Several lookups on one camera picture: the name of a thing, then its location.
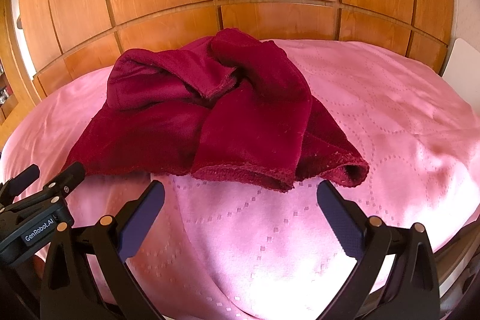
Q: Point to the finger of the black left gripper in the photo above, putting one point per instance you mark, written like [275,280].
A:
[16,185]
[63,184]

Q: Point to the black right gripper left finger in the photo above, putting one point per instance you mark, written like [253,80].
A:
[86,275]

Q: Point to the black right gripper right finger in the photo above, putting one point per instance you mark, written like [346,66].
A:
[412,288]

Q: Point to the dark red long-sleeve shirt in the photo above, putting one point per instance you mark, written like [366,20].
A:
[222,108]

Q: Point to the pink quilted bedspread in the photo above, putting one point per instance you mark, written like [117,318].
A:
[228,250]

